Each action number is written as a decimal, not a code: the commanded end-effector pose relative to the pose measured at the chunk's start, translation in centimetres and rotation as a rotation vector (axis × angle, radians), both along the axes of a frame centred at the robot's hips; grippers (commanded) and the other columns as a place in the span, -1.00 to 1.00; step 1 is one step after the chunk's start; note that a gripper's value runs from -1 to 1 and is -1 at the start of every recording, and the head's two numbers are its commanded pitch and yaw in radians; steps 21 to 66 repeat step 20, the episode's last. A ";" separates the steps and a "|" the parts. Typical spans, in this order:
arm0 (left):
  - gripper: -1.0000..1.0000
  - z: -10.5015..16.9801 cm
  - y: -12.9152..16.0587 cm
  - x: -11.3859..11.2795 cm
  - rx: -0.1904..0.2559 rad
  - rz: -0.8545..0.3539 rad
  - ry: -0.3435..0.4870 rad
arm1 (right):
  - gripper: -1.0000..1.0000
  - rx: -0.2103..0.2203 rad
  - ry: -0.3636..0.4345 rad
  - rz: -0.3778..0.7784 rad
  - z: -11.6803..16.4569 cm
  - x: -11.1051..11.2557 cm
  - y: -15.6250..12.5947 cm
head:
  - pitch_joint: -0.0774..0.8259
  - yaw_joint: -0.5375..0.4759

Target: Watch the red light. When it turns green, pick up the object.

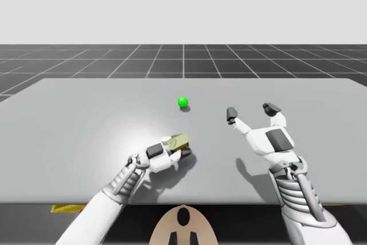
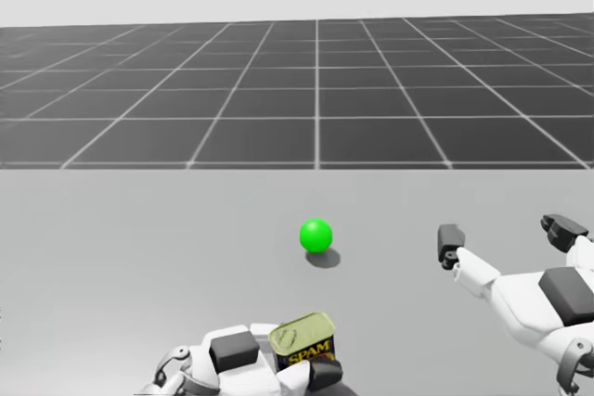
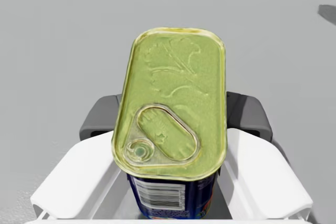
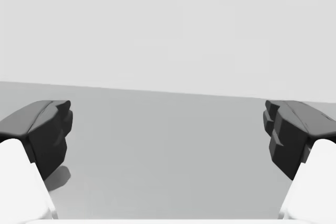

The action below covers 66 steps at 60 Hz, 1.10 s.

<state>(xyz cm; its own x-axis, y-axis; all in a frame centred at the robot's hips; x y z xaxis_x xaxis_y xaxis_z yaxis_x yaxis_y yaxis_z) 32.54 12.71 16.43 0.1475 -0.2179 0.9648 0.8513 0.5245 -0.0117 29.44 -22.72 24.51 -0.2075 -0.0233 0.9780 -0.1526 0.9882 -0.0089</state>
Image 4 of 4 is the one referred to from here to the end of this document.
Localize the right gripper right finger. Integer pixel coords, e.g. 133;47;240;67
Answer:
262;100;336;220

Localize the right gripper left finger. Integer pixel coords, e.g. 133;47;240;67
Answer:
0;100;74;220

